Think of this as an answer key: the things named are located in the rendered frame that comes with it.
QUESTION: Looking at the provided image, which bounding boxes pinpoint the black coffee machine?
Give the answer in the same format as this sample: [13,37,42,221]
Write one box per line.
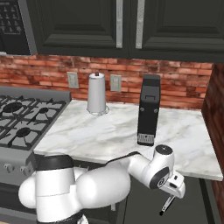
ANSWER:
[136,73,162,147]

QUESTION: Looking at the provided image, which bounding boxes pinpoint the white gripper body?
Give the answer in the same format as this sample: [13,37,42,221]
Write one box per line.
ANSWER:
[159,183,186,200]

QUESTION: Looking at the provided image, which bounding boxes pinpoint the dark drawer front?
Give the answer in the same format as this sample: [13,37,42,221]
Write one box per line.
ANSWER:
[123,171,205,224]

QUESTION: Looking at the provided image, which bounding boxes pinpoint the dark cupboard door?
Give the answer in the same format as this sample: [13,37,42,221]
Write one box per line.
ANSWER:
[25,0,131,59]
[129,0,224,64]

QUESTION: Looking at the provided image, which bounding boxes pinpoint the grey gas stove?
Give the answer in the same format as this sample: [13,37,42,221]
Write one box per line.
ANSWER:
[0,85,73,224]

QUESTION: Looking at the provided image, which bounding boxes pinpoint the grey wall socket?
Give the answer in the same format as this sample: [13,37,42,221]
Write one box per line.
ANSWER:
[109,73,123,93]
[66,71,81,89]

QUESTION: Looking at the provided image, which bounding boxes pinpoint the grey stove knob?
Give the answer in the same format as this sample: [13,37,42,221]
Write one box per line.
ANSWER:
[3,163,16,175]
[19,165,32,177]

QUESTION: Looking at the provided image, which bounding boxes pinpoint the black microwave oven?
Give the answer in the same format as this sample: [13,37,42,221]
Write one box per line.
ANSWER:
[0,0,38,57]

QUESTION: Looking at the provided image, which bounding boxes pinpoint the silver cupboard door handle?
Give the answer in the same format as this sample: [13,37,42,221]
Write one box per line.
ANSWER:
[115,0,124,49]
[135,0,146,50]

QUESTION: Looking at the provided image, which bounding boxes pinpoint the white paper towel roll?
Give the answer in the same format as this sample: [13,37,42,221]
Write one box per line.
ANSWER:
[86,72,110,117]

